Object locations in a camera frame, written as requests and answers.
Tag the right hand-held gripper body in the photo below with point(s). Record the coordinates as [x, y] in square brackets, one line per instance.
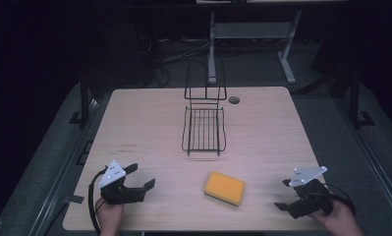
[309, 193]

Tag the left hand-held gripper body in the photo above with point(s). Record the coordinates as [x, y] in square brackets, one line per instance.
[113, 183]

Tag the yellow sponge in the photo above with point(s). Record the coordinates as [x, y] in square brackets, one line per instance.
[224, 188]

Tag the person's left hand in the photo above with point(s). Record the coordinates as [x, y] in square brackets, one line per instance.
[109, 216]

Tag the person's right hand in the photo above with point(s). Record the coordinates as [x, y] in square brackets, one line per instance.
[339, 218]

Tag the grey metal stand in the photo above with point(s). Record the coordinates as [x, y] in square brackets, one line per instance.
[249, 42]

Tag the black metal post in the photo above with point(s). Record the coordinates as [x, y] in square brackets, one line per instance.
[355, 101]
[84, 98]

